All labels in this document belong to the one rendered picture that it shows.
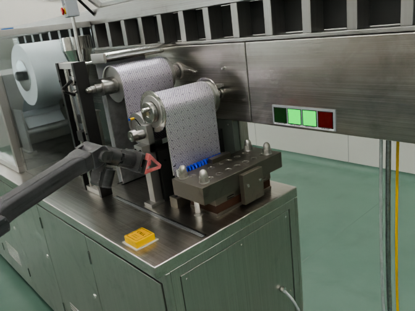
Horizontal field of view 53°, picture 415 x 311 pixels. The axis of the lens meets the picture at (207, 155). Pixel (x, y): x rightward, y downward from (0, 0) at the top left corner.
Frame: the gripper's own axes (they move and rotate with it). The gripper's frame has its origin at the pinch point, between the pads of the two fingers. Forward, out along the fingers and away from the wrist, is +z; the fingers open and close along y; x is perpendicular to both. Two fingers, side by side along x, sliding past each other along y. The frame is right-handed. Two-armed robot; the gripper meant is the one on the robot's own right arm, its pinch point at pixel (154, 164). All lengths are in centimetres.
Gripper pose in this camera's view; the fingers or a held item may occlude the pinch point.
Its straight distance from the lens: 141.5
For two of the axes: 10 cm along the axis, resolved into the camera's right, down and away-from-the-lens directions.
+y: 6.6, 1.6, -7.3
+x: 2.4, -9.7, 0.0
